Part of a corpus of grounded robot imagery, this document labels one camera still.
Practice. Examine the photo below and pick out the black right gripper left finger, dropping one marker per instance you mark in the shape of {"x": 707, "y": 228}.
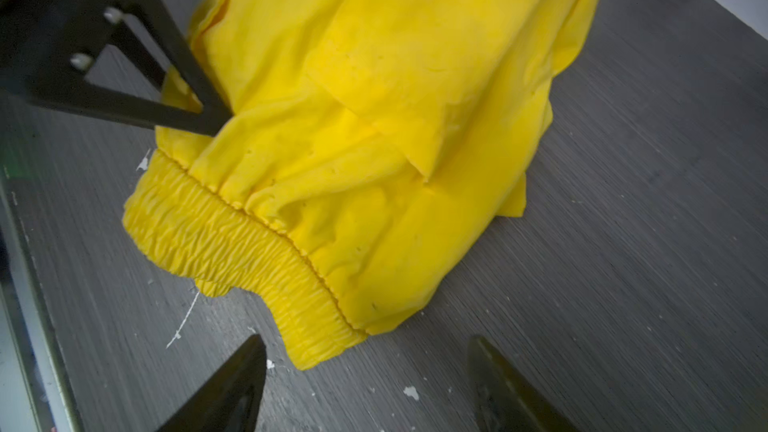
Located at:
{"x": 230, "y": 399}

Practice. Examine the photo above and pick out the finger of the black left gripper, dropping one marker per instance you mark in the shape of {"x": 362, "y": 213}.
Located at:
{"x": 123, "y": 61}

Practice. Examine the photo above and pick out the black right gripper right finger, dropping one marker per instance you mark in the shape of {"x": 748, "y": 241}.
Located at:
{"x": 504, "y": 399}

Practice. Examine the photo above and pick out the yellow shorts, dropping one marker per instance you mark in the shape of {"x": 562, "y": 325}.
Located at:
{"x": 371, "y": 144}

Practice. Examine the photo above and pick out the aluminium cage frame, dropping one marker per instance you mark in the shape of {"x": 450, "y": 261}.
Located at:
{"x": 54, "y": 379}

